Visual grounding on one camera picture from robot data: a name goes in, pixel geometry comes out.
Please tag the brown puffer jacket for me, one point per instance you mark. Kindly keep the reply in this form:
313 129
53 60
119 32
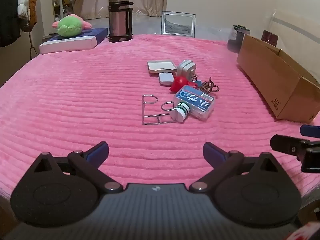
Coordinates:
32 7

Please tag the white power adapter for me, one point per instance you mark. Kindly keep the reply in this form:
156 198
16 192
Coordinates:
183 70

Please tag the blue binder clip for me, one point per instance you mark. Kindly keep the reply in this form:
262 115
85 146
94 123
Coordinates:
198 83

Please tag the black puffer jacket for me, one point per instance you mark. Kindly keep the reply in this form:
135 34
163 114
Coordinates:
7 17

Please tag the silver picture frame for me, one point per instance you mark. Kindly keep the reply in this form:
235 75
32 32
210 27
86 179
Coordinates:
177 25

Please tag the dark glass jar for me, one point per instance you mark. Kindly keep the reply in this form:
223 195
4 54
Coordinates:
236 38

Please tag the small white box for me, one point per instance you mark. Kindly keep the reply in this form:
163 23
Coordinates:
166 78

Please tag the hanging jackets on rack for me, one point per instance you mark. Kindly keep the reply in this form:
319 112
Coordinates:
31 41

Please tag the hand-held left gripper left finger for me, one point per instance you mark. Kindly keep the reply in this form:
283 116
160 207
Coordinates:
98 153

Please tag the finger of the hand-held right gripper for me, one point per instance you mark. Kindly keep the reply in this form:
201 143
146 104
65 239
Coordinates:
310 130
282 143

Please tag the blue white flat box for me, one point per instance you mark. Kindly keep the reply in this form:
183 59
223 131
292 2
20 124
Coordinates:
75 43

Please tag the plastic covered mattress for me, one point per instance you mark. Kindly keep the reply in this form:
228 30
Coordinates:
150 25

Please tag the red white printed cloth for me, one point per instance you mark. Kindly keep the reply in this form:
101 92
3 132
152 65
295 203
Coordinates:
302 232

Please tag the steel thermos flask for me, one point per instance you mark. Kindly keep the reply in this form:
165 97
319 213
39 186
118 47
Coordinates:
118 22

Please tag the red toy figure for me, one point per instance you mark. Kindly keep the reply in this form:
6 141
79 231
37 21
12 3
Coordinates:
180 83

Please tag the brown cardboard box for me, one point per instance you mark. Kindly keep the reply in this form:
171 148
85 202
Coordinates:
270 80

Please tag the white square box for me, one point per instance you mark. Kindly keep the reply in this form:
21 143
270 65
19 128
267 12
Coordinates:
160 66

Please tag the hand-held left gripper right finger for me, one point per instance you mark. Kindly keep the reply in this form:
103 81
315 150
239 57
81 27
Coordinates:
212 153

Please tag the pink ribbed blanket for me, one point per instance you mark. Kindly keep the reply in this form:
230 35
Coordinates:
75 105

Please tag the clear plastic box blue label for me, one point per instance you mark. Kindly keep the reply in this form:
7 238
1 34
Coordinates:
197 102

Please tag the green pink plush toy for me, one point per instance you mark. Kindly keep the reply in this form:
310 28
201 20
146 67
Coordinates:
70 26

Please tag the plastic wrapped headboard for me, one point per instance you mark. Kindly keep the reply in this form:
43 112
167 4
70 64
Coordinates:
295 27

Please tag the maroon tumbler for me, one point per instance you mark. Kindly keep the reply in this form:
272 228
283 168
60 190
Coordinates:
269 38

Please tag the small green white bottle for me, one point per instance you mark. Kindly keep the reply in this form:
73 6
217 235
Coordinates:
181 112

